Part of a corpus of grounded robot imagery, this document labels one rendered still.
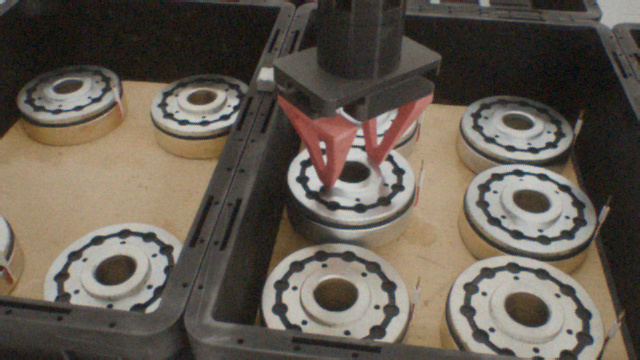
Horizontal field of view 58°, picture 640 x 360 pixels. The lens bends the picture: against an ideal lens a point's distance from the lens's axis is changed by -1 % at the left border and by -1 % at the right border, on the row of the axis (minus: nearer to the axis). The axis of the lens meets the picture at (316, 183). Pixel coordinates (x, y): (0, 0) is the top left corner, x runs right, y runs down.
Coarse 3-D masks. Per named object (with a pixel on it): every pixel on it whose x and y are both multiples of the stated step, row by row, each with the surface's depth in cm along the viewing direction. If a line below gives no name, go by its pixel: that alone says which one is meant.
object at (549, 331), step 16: (496, 288) 40; (512, 288) 40; (528, 288) 40; (544, 288) 40; (496, 304) 39; (544, 304) 39; (560, 304) 39; (496, 320) 38; (512, 320) 38; (560, 320) 38; (512, 336) 37; (528, 336) 37; (544, 336) 37
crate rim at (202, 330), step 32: (288, 32) 54; (608, 32) 54; (608, 64) 51; (256, 128) 43; (256, 160) 40; (224, 224) 36; (224, 256) 34; (192, 320) 30; (192, 352) 32; (224, 352) 30; (256, 352) 29; (288, 352) 29; (320, 352) 29; (352, 352) 29; (384, 352) 29; (416, 352) 29; (448, 352) 29; (480, 352) 29
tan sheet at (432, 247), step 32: (448, 128) 60; (416, 160) 56; (448, 160) 56; (416, 192) 53; (448, 192) 53; (288, 224) 50; (416, 224) 50; (448, 224) 50; (384, 256) 47; (416, 256) 47; (448, 256) 47; (448, 288) 44; (608, 288) 44; (256, 320) 42; (416, 320) 42; (608, 320) 42; (608, 352) 40
